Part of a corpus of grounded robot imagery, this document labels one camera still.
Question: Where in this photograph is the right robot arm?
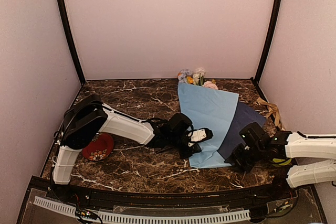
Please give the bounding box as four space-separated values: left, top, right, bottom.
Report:
225 122 335 200

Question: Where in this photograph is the white slotted cable duct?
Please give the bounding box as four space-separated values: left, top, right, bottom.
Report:
33 196 251 223

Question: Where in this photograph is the black right corner post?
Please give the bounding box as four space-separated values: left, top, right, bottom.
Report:
251 0 281 86

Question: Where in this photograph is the black front frame rail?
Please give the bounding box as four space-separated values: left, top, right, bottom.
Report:
28 175 313 210

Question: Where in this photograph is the pink and blue fake flower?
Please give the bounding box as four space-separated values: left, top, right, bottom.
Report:
177 69 218 90

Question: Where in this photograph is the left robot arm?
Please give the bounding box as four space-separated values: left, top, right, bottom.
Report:
50 95 212 201

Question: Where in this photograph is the red floral plate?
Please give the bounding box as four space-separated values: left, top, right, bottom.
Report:
81 133 114 162

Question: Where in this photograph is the blue wrapping paper sheet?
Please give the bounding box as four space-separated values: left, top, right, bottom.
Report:
178 83 266 168

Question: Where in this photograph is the black left corner post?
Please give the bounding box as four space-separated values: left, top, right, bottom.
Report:
57 0 86 85

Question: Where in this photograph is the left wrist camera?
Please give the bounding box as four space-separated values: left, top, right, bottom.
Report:
187 128 213 147

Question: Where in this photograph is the yellow-green bowl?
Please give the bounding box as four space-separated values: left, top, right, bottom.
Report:
270 158 292 167

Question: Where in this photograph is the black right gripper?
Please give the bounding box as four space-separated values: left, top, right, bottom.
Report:
226 143 266 173

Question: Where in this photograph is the black corner post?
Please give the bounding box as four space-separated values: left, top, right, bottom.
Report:
57 0 86 85
251 0 281 86

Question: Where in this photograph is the beige satin ribbon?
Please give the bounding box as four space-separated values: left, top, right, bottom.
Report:
257 97 285 130

